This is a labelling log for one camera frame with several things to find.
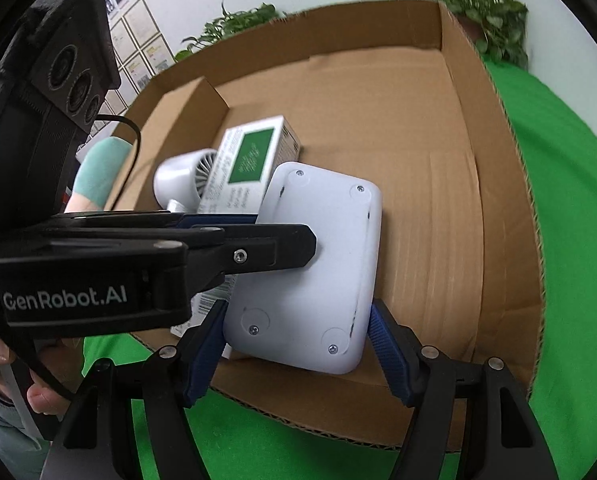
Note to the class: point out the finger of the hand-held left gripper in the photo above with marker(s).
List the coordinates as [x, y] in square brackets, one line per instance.
[268, 250]
[218, 218]

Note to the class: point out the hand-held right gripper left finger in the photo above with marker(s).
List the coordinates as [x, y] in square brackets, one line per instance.
[206, 355]

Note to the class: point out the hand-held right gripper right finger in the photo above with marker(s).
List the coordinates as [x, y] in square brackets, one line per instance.
[383, 350]

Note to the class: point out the white plastic device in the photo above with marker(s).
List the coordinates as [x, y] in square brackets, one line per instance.
[308, 290]

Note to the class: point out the white handheld fan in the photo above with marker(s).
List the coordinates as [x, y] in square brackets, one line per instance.
[176, 180]

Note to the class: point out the white carton with green label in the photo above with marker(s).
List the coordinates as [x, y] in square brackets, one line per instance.
[251, 155]

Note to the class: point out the large cardboard box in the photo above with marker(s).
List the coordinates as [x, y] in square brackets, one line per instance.
[428, 185]

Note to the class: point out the person's left hand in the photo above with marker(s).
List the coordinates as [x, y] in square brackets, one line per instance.
[43, 401]

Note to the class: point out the large potted green plant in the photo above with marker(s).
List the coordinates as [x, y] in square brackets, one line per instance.
[228, 25]

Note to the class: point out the small potted green plant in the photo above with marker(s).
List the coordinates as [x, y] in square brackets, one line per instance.
[483, 5]

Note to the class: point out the wall of framed certificates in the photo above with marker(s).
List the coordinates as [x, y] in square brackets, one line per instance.
[138, 25]

